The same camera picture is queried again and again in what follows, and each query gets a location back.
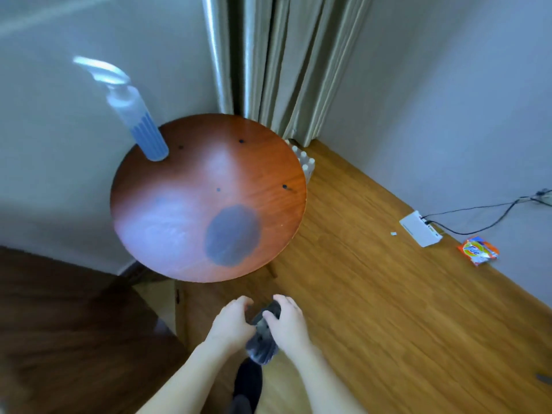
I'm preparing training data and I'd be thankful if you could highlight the person's right hand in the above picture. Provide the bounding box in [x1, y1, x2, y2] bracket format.
[262, 294, 314, 355]

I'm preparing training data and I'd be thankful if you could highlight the person's left hand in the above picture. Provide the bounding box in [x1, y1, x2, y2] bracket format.
[205, 296, 257, 355]

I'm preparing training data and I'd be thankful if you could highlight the grey cleaning cloth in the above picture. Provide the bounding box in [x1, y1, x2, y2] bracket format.
[244, 301, 282, 366]

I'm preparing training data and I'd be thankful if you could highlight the person's left forearm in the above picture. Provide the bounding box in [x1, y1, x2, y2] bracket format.
[136, 338, 235, 414]

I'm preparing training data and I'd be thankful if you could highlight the person's right forearm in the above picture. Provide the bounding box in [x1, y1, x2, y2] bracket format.
[282, 344, 368, 414]

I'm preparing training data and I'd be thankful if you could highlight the person's black shoe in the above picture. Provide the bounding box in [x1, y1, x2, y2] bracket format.
[228, 358, 264, 414]

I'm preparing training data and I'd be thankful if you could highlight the round wooden table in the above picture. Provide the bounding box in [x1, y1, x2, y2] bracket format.
[110, 114, 308, 284]

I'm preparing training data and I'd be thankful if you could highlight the white plastic bottle pack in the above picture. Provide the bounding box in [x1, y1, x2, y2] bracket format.
[285, 139, 316, 184]

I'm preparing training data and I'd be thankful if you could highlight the white router box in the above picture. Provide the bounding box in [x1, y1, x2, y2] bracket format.
[399, 210, 444, 248]

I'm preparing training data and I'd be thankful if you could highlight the blue white spray bottle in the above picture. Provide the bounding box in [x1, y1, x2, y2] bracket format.
[72, 56, 170, 162]

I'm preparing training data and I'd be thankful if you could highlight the orange packet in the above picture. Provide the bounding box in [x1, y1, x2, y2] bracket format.
[457, 236, 500, 267]

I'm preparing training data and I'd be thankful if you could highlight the beige curtain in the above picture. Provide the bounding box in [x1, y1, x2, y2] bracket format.
[201, 0, 374, 148]

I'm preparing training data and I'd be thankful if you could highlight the black cable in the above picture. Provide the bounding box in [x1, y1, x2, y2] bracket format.
[420, 189, 552, 236]

